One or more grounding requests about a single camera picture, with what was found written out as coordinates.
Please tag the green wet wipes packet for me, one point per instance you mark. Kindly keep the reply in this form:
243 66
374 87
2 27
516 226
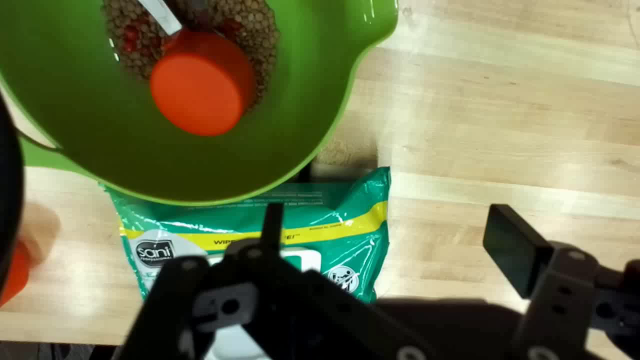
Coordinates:
320 220

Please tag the heap of brown beans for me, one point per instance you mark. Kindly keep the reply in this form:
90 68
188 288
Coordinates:
250 30

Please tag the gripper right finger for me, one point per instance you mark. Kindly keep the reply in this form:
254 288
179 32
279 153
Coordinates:
560 300

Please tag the orange plastic cup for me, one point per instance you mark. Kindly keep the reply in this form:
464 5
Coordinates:
200 90

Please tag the orange plastic object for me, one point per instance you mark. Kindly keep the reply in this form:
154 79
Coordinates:
12 275

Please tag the green plastic bowl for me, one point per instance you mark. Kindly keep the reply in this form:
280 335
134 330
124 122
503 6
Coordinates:
90 100

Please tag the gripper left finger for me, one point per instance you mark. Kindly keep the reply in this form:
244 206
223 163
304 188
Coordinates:
175 300

